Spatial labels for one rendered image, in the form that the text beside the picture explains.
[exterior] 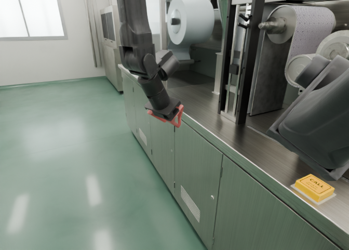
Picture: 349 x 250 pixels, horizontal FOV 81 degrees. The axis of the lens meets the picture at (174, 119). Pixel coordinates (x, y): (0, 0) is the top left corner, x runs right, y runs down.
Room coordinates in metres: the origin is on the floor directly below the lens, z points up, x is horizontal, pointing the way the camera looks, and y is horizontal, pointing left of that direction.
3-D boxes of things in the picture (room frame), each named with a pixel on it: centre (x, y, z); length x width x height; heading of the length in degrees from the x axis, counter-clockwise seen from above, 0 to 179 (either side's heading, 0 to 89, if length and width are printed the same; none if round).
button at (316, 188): (0.46, -0.40, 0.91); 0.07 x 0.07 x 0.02; 26
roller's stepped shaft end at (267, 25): (0.89, -0.36, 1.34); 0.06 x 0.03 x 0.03; 116
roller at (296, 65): (0.87, -0.60, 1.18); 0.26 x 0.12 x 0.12; 116
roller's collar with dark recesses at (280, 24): (0.92, -0.41, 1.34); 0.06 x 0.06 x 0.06; 26
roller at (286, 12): (0.99, -0.55, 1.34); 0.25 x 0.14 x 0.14; 116
